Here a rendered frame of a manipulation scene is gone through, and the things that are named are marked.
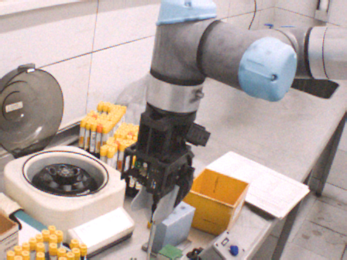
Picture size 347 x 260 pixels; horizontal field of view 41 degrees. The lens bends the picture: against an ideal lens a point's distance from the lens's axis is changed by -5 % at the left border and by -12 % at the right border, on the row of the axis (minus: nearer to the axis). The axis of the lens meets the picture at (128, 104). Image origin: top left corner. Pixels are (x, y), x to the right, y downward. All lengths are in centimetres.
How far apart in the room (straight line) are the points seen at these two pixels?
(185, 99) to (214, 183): 65
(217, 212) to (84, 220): 31
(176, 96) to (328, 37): 23
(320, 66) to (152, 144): 26
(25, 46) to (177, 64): 69
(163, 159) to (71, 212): 39
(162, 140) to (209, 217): 52
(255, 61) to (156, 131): 18
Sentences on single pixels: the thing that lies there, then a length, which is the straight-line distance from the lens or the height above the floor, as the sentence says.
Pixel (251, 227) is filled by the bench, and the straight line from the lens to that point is 125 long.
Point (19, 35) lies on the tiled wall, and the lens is 123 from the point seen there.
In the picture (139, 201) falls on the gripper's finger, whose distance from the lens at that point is 75.
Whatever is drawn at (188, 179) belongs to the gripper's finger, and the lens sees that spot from 72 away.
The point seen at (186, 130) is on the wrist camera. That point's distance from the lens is 69.
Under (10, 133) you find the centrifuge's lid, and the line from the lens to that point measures 122.
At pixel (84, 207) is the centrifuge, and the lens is 103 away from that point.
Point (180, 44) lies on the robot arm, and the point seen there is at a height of 142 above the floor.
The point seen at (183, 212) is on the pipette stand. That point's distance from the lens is 107.
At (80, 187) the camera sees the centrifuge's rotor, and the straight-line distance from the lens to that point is 109.
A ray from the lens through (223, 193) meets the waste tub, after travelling 127.
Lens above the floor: 157
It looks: 23 degrees down
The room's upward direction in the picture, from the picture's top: 8 degrees clockwise
